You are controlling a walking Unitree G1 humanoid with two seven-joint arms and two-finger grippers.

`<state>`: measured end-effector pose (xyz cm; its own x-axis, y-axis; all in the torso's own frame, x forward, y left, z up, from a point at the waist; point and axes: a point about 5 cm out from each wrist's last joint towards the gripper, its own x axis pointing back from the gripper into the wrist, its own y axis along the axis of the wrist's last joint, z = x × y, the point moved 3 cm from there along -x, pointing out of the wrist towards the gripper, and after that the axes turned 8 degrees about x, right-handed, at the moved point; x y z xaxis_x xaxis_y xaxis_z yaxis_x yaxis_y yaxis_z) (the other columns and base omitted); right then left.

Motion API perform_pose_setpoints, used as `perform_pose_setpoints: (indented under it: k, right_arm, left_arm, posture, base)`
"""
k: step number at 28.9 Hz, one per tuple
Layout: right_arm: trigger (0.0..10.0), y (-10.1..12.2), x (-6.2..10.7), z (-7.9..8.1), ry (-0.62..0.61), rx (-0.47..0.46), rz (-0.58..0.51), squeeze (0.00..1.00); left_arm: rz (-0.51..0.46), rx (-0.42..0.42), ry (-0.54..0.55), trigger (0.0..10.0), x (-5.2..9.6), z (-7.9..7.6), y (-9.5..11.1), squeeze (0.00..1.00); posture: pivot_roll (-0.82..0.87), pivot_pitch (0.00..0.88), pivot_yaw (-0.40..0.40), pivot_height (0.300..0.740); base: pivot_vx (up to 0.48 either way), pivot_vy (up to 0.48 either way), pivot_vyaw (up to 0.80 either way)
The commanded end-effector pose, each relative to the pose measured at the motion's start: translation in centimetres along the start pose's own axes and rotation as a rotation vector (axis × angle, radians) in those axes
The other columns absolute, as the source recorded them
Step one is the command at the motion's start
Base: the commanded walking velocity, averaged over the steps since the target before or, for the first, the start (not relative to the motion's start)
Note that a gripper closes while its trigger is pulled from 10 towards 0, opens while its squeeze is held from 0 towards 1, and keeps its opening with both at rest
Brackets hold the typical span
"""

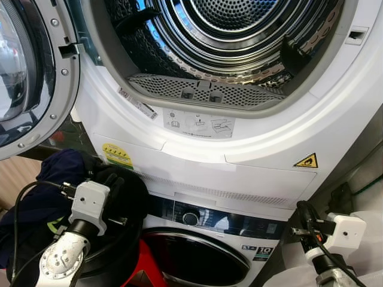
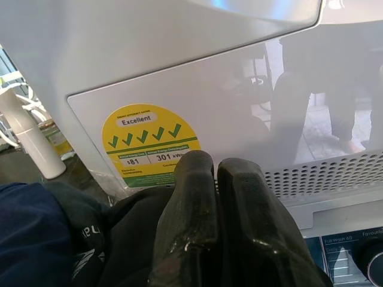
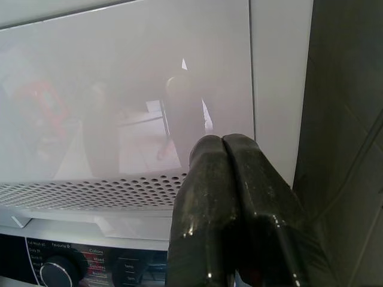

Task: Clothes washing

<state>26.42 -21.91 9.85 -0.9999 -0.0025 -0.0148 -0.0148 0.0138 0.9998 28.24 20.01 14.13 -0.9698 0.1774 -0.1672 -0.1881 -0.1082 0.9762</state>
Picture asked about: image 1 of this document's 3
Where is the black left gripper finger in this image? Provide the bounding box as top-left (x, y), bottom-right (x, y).
top-left (96, 169), bottom-right (125, 193)

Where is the navy blue garment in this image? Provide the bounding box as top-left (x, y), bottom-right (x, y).
top-left (0, 149), bottom-right (90, 240)

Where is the white washing machine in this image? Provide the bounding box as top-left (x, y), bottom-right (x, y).
top-left (141, 193), bottom-right (288, 287)

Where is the white clothes dryer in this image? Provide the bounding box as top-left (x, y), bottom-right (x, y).
top-left (71, 0), bottom-right (383, 223)

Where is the yellow green energy label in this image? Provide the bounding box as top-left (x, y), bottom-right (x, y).
top-left (102, 142), bottom-right (134, 172)

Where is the black laundry basket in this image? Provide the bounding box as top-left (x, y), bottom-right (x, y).
top-left (72, 166), bottom-right (151, 282)

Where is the black marble counter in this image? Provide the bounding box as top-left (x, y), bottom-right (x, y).
top-left (18, 117), bottom-right (99, 162)

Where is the washer warranty sticker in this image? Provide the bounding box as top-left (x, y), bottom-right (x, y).
top-left (252, 245), bottom-right (275, 262)

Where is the red plastic stool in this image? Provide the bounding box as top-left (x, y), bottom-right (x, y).
top-left (118, 239), bottom-right (169, 287)

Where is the washer control knob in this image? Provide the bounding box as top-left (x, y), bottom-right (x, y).
top-left (182, 210), bottom-right (200, 227)

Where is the yellow flammable warning sticker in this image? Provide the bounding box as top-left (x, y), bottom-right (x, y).
top-left (293, 152), bottom-right (320, 169)

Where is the narrow barcode sticker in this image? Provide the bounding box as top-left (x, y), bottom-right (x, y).
top-left (118, 88), bottom-right (159, 120)

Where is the dark round washer door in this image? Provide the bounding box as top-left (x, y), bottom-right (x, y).
top-left (142, 227), bottom-right (252, 287)

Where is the white instruction sticker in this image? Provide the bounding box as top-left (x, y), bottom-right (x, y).
top-left (163, 109), bottom-right (236, 139)

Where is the round dryer door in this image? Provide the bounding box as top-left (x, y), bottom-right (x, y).
top-left (0, 0), bottom-right (81, 161)

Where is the grey perforated lint filter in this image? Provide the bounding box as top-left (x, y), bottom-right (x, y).
top-left (127, 73), bottom-right (288, 110)

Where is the dark drum paddle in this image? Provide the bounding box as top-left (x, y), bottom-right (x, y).
top-left (114, 9), bottom-right (161, 36)
top-left (279, 35), bottom-right (312, 77)

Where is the perforated steel dryer drum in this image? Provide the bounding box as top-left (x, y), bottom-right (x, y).
top-left (102, 0), bottom-right (345, 87)

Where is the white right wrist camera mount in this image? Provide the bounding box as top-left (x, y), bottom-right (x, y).
top-left (305, 213), bottom-right (367, 264)

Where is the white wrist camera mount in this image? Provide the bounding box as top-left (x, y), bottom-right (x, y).
top-left (305, 213), bottom-right (367, 264)
top-left (71, 181), bottom-right (112, 236)

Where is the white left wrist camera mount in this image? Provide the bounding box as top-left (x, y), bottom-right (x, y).
top-left (71, 181), bottom-right (112, 236)

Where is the green cable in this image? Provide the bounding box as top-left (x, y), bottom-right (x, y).
top-left (352, 175), bottom-right (383, 197)

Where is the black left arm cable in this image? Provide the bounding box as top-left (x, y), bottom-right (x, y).
top-left (9, 179), bottom-right (77, 285)

